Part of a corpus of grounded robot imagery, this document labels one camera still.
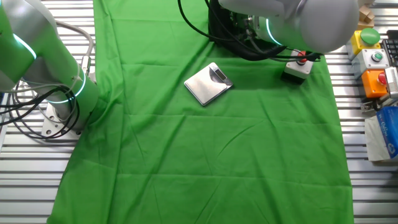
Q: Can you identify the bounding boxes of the silver cable connector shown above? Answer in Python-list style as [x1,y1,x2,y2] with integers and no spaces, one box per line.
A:
[360,93,389,113]

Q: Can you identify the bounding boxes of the black coiled base cable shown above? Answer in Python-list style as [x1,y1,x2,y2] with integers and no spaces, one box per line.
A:
[0,83,81,140]

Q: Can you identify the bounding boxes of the thick grey robot cable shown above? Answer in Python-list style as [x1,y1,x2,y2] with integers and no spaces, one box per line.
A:
[55,20,96,77]

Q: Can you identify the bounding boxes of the black keyboard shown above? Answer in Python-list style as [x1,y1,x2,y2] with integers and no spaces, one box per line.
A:
[381,29,398,68]

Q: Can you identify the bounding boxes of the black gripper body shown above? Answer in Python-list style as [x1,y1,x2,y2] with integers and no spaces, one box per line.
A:
[229,12,250,35]

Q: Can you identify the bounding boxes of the yellow box green button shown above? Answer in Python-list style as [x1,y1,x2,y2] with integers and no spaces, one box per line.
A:
[346,27,382,62]

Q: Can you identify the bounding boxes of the blue white tissue pack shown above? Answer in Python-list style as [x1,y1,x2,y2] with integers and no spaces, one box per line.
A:
[364,105,398,163]

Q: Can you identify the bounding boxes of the silver finned metal device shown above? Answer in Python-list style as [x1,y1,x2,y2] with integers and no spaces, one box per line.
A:
[384,66,398,100]

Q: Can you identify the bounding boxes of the wooden blocks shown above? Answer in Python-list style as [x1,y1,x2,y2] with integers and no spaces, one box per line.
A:
[356,4,376,31]

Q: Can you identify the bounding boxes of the green cloth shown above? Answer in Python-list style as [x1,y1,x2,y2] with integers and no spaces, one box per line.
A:
[46,0,355,224]

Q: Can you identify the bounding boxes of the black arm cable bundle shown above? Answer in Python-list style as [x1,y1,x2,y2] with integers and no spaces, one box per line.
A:
[177,0,323,63]

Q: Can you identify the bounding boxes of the orange box red button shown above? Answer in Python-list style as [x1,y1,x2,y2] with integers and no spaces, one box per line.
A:
[361,68,389,100]

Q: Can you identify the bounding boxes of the silver digital scale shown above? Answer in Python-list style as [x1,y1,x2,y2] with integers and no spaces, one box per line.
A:
[183,62,234,107]

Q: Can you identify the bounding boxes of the grey box small green button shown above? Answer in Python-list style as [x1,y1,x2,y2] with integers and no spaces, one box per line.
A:
[351,48,391,80]

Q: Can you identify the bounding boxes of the grey box red button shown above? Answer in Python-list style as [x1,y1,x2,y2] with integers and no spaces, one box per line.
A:
[280,49,314,85]

